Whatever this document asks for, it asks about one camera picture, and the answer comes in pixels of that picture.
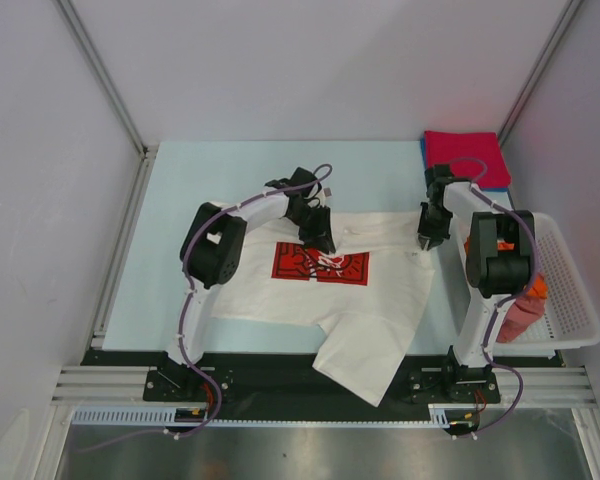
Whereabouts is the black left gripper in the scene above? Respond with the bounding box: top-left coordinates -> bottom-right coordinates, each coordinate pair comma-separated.
286,204 -> 334,255

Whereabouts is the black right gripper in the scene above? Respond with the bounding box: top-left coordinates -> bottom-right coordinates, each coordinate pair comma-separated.
419,202 -> 453,249

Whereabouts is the white t shirt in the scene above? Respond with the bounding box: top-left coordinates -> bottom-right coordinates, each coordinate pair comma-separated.
213,212 -> 435,407

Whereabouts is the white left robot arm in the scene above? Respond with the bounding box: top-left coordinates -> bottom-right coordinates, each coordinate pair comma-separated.
165,164 -> 336,400

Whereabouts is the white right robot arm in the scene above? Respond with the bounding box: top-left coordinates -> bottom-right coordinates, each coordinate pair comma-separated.
417,178 -> 539,401

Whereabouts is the folded blue t shirt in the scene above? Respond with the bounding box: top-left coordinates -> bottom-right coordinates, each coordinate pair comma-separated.
419,137 -> 509,195

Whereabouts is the folded red t shirt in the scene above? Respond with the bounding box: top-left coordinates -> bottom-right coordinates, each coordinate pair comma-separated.
423,130 -> 512,189

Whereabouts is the pink t shirt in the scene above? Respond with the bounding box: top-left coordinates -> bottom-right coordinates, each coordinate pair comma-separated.
496,295 -> 546,343

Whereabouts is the white plastic basket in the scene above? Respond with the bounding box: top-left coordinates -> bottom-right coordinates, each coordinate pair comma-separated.
454,212 -> 600,364

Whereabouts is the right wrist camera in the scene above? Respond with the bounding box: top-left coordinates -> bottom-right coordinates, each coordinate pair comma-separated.
425,164 -> 454,201

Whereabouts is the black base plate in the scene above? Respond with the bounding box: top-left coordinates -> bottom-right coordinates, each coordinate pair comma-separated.
82,347 -> 564,422

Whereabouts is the white slotted cable duct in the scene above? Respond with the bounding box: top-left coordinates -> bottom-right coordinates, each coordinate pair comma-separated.
71,405 -> 479,430

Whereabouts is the aluminium frame post left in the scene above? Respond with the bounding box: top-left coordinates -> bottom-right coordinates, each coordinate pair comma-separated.
52,0 -> 149,156

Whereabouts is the aluminium frame post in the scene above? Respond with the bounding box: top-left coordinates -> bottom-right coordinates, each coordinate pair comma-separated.
52,0 -> 149,156
497,0 -> 586,147

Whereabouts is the aluminium frame post right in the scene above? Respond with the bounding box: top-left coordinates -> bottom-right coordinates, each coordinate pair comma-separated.
497,0 -> 586,147

